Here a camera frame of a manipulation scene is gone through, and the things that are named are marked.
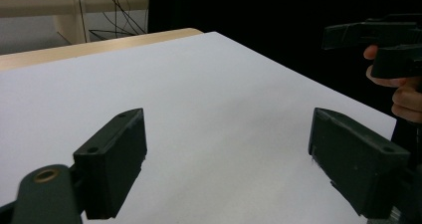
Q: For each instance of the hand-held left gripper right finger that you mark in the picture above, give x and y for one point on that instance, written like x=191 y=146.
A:
x=358 y=164

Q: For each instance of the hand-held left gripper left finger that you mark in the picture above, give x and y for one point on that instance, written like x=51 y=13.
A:
x=111 y=164

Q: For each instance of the light wooden table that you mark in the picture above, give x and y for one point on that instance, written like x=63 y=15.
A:
x=83 y=49

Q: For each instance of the black curtain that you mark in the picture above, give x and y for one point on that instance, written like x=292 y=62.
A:
x=249 y=11

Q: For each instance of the white table cover sheet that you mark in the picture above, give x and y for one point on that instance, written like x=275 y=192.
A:
x=215 y=101

